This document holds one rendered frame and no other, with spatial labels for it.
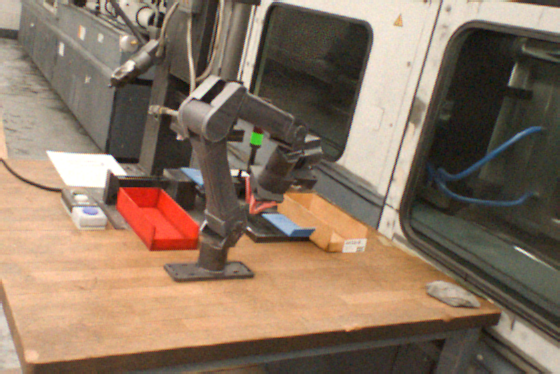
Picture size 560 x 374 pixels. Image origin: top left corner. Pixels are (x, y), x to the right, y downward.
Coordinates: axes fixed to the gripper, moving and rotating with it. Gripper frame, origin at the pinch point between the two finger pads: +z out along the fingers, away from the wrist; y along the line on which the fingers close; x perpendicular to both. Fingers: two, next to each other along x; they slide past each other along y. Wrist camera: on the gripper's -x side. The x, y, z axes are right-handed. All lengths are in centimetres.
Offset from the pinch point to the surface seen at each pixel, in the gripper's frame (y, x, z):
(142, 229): -2.7, 25.6, 9.1
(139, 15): 353, -71, 183
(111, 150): 245, -52, 238
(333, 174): 41, -55, 26
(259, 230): 0.7, -7.3, 10.3
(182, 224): 0.7, 14.5, 10.3
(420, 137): 20, -54, -14
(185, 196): 15.6, 8.6, 17.0
